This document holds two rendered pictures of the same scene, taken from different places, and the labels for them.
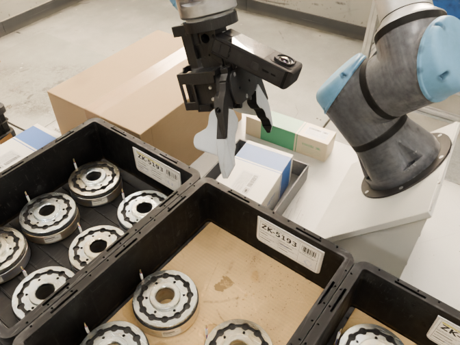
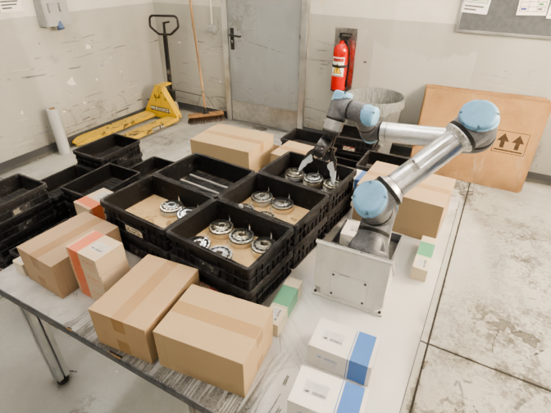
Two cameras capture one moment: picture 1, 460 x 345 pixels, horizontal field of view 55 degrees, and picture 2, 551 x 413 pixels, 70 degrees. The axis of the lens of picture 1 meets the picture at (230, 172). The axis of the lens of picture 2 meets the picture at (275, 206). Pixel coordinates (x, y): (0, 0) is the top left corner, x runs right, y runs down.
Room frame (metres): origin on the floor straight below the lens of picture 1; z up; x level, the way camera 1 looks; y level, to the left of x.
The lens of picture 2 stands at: (0.23, -1.42, 1.81)
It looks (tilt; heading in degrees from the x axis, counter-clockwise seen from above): 32 degrees down; 86
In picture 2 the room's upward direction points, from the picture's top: 1 degrees clockwise
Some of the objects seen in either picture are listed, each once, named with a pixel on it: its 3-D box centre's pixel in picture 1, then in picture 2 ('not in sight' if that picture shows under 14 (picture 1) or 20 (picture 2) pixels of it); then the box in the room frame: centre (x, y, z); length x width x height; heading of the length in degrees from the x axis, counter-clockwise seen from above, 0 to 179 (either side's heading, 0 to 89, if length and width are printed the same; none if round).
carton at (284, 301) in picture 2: not in sight; (283, 305); (0.34, -0.40, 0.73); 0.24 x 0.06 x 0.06; 62
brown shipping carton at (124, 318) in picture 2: not in sight; (150, 304); (-0.13, -0.42, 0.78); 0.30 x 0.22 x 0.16; 64
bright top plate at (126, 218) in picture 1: (144, 210); not in sight; (0.56, 0.16, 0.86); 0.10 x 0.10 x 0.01
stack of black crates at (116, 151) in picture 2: not in sight; (113, 171); (-0.85, 1.43, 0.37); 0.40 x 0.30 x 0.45; 58
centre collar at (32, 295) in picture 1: (45, 291); not in sight; (0.38, 0.29, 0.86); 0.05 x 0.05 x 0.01
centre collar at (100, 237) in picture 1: (98, 246); not in sight; (0.47, 0.23, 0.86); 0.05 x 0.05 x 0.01
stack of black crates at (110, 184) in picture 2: not in sight; (108, 208); (-0.72, 0.87, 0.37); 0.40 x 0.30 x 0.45; 58
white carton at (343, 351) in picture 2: not in sight; (343, 350); (0.51, -0.62, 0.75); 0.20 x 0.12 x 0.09; 151
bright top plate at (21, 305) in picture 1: (46, 294); not in sight; (0.38, 0.29, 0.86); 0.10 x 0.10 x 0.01
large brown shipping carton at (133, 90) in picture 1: (155, 106); (403, 199); (0.98, 0.20, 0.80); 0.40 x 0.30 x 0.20; 146
